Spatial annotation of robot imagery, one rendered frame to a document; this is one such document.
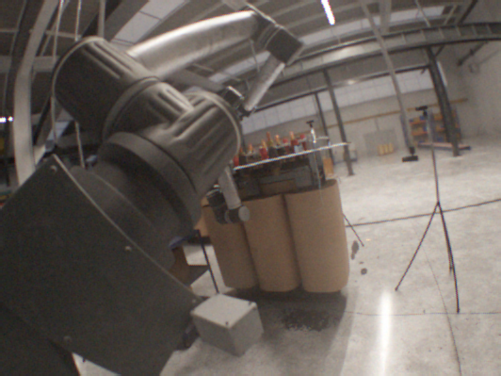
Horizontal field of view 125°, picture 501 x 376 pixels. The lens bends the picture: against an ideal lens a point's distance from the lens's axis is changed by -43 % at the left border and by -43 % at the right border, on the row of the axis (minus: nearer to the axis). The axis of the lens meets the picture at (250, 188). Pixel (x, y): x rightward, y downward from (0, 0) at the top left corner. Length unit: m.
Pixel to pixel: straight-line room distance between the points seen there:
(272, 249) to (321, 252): 0.42
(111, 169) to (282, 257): 1.75
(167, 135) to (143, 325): 0.29
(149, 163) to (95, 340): 0.24
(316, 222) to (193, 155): 1.43
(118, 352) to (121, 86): 0.43
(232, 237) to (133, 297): 1.87
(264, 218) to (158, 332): 1.62
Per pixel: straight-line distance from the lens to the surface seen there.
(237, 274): 2.28
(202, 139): 0.42
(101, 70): 0.52
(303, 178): 1.71
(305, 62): 10.27
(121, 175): 0.35
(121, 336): 0.31
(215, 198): 1.63
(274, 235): 1.90
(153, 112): 0.43
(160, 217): 0.35
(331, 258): 1.84
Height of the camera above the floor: 1.35
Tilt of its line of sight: 5 degrees down
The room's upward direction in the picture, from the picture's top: 14 degrees counter-clockwise
